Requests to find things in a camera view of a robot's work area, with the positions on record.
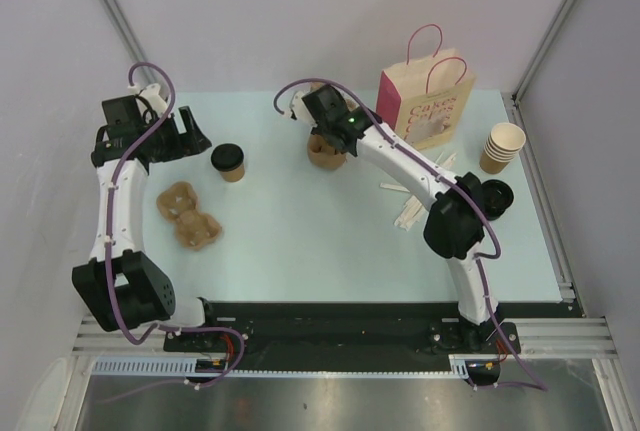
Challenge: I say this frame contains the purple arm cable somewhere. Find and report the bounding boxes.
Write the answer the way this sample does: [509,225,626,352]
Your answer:
[272,77,549,393]
[97,61,248,402]

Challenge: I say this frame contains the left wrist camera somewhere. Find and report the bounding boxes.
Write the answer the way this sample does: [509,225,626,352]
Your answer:
[128,83,168,124]

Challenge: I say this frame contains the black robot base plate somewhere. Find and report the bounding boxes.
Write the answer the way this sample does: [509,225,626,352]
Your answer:
[159,300,586,373]

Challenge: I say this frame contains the stack of black cup lids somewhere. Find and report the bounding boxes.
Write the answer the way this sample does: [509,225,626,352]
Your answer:
[482,179,514,221]

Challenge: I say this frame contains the pile of white wrapped straws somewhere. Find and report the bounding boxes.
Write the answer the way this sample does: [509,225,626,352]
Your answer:
[394,152,457,231]

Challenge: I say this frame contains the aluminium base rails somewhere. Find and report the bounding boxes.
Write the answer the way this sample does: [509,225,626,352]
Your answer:
[72,318,617,359]

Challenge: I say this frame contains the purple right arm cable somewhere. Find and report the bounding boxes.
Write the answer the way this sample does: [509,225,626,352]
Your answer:
[272,77,549,393]

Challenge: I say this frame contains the single brown pulp cup carrier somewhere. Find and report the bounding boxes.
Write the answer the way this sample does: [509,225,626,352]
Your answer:
[156,181,222,251]

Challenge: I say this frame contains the stack of brown paper cups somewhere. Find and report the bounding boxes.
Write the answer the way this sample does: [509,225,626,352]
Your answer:
[479,122,527,175]

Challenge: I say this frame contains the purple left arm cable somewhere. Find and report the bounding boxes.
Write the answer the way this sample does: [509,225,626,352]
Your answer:
[97,61,248,402]

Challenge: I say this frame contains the left aluminium frame post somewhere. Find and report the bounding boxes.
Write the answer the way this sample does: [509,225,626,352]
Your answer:
[98,0,148,63]

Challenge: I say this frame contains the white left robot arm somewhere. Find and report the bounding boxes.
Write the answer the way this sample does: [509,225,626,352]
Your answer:
[72,95,221,351]

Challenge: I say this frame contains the single brown paper cup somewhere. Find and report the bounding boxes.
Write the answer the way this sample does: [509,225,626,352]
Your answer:
[219,162,245,183]

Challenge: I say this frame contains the right aluminium frame post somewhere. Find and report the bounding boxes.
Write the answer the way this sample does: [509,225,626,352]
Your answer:
[511,0,579,105]

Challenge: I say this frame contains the white slotted cable duct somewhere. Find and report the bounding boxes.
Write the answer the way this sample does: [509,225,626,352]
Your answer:
[92,356,469,379]

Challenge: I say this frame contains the brown pulp cup carrier stack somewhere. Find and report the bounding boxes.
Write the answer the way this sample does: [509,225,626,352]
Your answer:
[305,82,351,170]

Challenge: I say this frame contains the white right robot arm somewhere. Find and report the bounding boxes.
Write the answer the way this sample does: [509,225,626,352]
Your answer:
[290,84,501,352]

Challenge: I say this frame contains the pink kraft paper bag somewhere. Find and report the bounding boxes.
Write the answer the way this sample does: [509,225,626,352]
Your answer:
[375,42,476,150]

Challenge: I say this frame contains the aluminium frame post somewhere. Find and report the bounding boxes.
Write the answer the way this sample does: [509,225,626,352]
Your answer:
[511,0,579,105]
[98,0,148,63]

